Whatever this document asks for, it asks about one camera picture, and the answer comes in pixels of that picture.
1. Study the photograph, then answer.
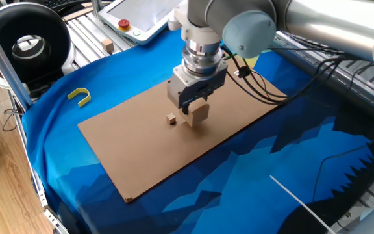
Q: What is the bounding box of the grey Schunk gripper body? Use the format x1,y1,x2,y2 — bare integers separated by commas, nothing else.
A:
166,60,229,111

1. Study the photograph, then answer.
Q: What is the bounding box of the large wooden block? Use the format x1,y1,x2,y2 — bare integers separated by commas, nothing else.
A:
179,97,210,128

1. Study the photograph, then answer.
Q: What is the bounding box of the brown cardboard sheet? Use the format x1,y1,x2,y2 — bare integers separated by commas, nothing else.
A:
77,49,289,204

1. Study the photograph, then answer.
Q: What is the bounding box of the medium wooden cube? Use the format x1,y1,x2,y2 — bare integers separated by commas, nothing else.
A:
101,38,115,55

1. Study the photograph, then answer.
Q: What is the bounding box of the white teach pendant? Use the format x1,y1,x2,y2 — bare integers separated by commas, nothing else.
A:
97,0,184,46

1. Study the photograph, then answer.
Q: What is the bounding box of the yellow U-shaped piece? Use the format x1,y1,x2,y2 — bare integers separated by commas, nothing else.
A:
67,87,92,109

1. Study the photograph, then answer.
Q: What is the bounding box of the blue mountain print cloth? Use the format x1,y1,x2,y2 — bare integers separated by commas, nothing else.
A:
21,16,374,234

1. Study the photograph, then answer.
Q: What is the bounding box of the light wooden desk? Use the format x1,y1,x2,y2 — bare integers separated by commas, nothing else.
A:
62,0,113,23

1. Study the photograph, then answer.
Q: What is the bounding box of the black keyboard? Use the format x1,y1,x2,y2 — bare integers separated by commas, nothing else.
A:
40,0,84,10

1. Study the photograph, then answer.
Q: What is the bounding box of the black cable bundle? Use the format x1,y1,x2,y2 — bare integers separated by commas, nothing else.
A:
221,32,374,107

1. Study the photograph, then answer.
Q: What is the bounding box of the aluminium frame post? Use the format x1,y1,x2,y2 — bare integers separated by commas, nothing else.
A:
0,9,34,112
91,0,104,20

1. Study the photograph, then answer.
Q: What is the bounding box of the thin black cable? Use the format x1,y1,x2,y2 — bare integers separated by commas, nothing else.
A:
312,135,374,204

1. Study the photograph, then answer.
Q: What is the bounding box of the aluminium table edge rail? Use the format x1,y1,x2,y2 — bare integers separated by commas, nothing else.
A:
273,31,374,123

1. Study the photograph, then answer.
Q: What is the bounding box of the black round ring device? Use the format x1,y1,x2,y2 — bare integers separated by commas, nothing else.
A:
0,1,77,88

